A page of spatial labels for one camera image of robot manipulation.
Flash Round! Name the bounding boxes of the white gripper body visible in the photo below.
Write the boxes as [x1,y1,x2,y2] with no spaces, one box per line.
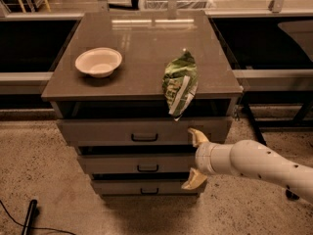
[195,142,233,175]

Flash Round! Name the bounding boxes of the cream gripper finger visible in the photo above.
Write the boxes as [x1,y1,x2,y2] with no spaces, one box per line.
[188,127,208,148]
[181,167,207,190]

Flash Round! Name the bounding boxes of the grey top drawer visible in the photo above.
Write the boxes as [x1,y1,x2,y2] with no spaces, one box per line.
[57,117,232,147]

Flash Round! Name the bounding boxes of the grey drawer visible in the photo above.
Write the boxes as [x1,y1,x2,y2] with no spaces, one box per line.
[57,117,232,147]
[77,154,195,174]
[91,179,206,196]

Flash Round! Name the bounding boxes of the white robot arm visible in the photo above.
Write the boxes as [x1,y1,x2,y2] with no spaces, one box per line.
[182,18,313,203]

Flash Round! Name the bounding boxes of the grey drawer cabinet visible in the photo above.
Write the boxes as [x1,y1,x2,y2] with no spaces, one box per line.
[41,10,245,199]

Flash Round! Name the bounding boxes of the grey bottom drawer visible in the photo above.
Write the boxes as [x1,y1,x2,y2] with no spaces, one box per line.
[91,179,206,196]

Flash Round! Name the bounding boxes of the grey middle drawer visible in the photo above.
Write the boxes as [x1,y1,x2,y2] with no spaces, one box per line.
[77,154,195,174]

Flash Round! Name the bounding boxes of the green chip bag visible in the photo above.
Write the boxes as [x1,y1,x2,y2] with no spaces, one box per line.
[162,49,198,120]

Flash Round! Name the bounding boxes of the black caster wheel right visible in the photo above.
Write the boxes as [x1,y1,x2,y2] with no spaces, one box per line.
[286,189,299,201]

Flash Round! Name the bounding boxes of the black caster leg stand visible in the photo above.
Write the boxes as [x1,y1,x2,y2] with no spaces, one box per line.
[242,101,313,145]

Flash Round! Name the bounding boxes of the white paper bowl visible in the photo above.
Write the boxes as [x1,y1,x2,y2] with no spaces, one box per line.
[75,48,122,78]

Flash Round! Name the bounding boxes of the black bar on floor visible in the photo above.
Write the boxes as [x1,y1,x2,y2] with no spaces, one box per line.
[21,199,38,235]

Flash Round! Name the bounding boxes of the wire mesh basket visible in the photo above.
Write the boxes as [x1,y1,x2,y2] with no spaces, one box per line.
[139,0,216,11]

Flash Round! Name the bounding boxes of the black floor cable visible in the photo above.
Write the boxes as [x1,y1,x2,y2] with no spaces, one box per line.
[0,199,77,235]

